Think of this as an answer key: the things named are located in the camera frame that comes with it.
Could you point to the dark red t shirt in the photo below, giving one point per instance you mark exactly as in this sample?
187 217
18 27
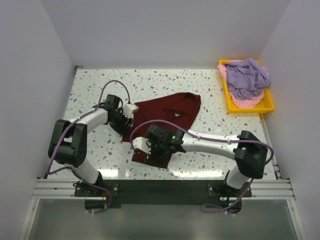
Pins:
180 109

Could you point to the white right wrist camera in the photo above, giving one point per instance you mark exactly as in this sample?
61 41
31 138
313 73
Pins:
142 144

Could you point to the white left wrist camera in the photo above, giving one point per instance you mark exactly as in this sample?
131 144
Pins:
129 109

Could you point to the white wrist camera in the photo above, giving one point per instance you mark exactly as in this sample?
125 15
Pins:
129 109
142 144

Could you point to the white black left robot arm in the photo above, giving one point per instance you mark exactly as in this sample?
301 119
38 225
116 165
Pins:
69 141

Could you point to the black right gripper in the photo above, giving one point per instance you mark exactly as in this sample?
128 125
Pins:
152 158

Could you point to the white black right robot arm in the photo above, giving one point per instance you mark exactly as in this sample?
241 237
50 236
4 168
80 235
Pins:
249 154

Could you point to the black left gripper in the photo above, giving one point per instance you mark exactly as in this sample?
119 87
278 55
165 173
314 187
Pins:
122 129

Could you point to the lavender t shirt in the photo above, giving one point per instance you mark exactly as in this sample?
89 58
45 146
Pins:
246 79

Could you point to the pink t shirt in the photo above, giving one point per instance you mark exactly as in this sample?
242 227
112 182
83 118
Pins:
242 104

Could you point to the aluminium extrusion rail frame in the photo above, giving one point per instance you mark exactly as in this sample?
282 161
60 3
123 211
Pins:
56 214

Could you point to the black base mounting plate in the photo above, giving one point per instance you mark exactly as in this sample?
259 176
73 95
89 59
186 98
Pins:
116 193

